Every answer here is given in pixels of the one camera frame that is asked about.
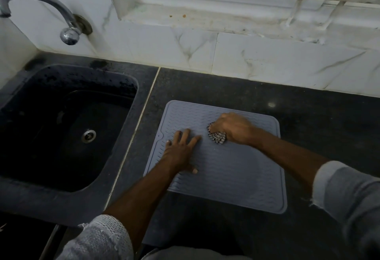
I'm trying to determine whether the person's left hand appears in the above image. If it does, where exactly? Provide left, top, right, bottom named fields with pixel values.
left=161, top=128, right=203, bottom=175

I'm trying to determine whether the person's right hand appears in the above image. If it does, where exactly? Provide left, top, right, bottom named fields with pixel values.
left=209, top=112, right=256, bottom=146

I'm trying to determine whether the black white checked cloth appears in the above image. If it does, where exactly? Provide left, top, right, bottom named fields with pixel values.
left=207, top=122, right=228, bottom=145

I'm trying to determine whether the grey ribbed silicone mat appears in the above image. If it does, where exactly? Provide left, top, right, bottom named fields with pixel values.
left=143, top=100, right=288, bottom=214

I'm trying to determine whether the person's right forearm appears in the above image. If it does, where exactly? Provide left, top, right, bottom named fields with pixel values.
left=249, top=129, right=331, bottom=193

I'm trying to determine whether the person's left forearm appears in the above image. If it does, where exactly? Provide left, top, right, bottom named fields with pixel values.
left=103, top=161, right=180, bottom=252

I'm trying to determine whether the round metal sink drain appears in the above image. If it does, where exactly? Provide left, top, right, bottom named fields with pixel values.
left=81, top=129, right=97, bottom=144

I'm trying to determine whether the grey shirt body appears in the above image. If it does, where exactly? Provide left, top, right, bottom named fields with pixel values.
left=142, top=246, right=253, bottom=260

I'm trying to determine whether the stained marble window sill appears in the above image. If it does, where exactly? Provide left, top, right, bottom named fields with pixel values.
left=122, top=4, right=380, bottom=45

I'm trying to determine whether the white mesh left sleeve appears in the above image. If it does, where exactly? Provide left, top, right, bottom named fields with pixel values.
left=56, top=214, right=134, bottom=260

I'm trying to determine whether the black kitchen sink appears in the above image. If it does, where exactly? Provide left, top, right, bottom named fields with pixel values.
left=0, top=64, right=139, bottom=193

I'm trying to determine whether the grey shirt right sleeve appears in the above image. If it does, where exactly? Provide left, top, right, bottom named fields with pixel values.
left=310, top=161, right=380, bottom=260

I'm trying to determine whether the white metal window grille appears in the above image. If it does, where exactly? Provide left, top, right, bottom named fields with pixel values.
left=130, top=0, right=380, bottom=29

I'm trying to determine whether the chrome wall faucet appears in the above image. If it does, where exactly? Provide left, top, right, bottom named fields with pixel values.
left=0, top=0, right=93, bottom=46

